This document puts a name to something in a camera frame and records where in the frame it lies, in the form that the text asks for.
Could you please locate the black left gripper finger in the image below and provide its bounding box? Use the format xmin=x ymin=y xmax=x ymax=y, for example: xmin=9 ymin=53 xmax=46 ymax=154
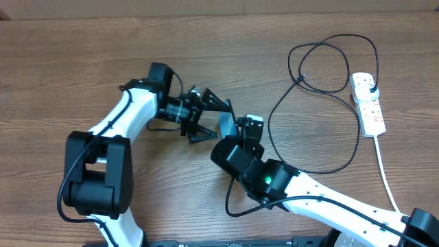
xmin=201 ymin=89 xmax=231 ymax=113
xmin=188 ymin=124 xmax=219 ymax=144

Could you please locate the blue Galaxy smartphone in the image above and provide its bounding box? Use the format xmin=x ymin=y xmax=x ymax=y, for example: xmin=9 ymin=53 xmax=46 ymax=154
xmin=218 ymin=99 xmax=239 ymax=139

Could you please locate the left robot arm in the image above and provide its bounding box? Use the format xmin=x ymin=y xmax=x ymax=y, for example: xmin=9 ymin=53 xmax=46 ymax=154
xmin=56 ymin=62 xmax=231 ymax=246

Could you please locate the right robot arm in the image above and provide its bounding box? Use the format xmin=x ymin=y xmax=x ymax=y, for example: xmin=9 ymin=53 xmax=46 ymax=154
xmin=211 ymin=113 xmax=438 ymax=246

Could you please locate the white charger plug adapter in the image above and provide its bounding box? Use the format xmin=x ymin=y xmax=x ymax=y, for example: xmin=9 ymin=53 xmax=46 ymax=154
xmin=353 ymin=84 xmax=380 ymax=104

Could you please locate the white power strip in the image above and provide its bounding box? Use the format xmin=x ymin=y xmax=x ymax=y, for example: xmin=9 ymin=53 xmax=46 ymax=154
xmin=350 ymin=72 xmax=386 ymax=137

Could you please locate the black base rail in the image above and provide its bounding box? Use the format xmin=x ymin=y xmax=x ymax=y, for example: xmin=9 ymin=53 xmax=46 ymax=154
xmin=82 ymin=235 xmax=330 ymax=247

